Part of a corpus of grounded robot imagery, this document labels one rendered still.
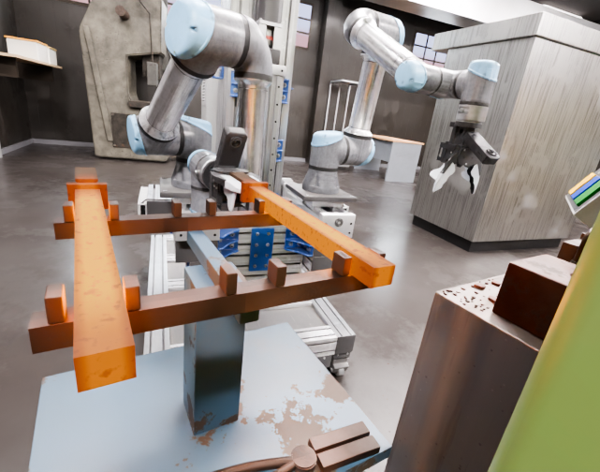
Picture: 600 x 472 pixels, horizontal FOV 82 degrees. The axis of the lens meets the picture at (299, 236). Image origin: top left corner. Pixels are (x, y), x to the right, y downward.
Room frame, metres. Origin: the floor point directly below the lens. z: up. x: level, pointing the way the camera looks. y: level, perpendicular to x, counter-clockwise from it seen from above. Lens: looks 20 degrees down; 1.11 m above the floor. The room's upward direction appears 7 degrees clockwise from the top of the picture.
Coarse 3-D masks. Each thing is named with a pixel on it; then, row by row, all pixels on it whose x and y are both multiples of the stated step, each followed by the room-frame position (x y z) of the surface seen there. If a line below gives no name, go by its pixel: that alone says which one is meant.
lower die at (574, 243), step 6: (582, 234) 0.45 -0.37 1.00; (576, 240) 0.44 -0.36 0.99; (564, 246) 0.42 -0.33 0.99; (570, 246) 0.41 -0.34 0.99; (576, 246) 0.41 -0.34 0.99; (564, 252) 0.42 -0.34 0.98; (570, 252) 0.41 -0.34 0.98; (576, 252) 0.41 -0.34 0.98; (564, 258) 0.41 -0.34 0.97; (570, 258) 0.41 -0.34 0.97
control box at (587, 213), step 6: (570, 198) 0.98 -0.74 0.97; (594, 198) 0.78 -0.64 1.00; (570, 204) 0.90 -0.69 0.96; (582, 204) 0.80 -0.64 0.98; (588, 204) 0.78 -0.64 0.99; (594, 204) 0.77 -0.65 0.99; (576, 210) 0.79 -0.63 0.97; (582, 210) 0.78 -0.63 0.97; (588, 210) 0.78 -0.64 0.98; (594, 210) 0.77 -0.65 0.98; (576, 216) 0.79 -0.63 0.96; (582, 216) 0.78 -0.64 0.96; (588, 216) 0.77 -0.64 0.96; (594, 216) 0.77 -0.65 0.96; (582, 222) 0.78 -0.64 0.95; (588, 222) 0.77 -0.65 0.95
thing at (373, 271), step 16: (240, 176) 0.62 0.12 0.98; (256, 192) 0.54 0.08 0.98; (272, 192) 0.55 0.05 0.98; (272, 208) 0.48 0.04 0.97; (288, 208) 0.46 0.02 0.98; (288, 224) 0.44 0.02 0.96; (304, 224) 0.41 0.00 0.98; (320, 224) 0.41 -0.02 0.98; (304, 240) 0.40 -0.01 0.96; (320, 240) 0.37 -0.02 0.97; (336, 240) 0.36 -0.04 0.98; (352, 240) 0.36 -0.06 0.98; (352, 256) 0.32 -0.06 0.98; (368, 256) 0.32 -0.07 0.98; (352, 272) 0.32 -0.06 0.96; (368, 272) 0.30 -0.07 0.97; (384, 272) 0.30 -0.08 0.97
